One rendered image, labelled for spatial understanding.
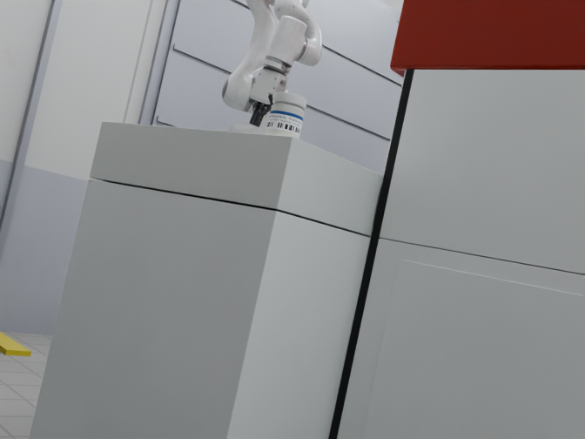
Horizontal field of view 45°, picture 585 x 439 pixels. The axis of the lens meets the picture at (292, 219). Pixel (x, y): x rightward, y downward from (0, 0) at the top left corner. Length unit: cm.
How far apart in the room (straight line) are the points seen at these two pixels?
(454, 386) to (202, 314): 54
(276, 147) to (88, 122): 289
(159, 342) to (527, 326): 76
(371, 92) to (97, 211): 404
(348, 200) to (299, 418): 48
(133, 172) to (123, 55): 268
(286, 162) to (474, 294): 48
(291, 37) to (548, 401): 125
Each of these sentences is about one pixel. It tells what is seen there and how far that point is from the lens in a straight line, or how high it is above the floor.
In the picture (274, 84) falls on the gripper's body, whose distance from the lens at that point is 213.
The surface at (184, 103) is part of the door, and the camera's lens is 450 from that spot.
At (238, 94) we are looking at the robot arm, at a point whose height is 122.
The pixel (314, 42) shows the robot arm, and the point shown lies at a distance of 220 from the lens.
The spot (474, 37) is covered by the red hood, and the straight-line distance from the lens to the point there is 167.
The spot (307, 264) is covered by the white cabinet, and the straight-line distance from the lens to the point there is 148.
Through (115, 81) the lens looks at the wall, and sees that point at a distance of 432.
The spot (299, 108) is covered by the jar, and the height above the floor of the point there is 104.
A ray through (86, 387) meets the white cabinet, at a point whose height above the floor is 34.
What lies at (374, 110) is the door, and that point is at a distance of 564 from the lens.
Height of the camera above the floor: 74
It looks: 3 degrees up
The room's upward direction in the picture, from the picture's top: 12 degrees clockwise
